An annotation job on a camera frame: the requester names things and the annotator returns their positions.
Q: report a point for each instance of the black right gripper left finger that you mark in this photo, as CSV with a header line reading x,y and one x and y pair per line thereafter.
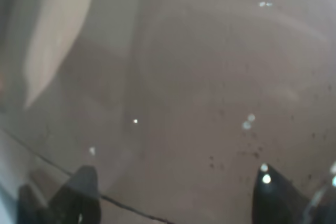
x,y
76,201

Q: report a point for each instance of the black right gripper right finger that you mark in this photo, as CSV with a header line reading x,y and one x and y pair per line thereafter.
x,y
276,200

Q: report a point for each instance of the smoky brown water bottle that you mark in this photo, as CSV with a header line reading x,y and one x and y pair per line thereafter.
x,y
175,103

